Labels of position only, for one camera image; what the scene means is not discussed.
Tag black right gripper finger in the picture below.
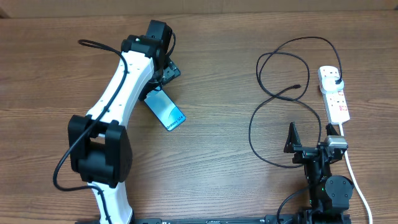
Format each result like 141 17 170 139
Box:
284 122 302 152
325 123 340 136

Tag white power extension strip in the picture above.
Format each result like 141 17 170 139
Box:
318 65 350 125

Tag Samsung Galaxy smartphone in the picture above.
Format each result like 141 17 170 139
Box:
144 90 186 131

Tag black USB charging cable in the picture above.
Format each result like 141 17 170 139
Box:
248 36 344 169

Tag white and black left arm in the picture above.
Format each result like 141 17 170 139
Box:
52 20 180 223

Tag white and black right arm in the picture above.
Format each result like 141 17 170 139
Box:
275 122 354 223

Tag white charger plug adapter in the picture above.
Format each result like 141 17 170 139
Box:
320 77 345 94

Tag white power strip cord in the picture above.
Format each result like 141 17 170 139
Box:
338 123 374 224

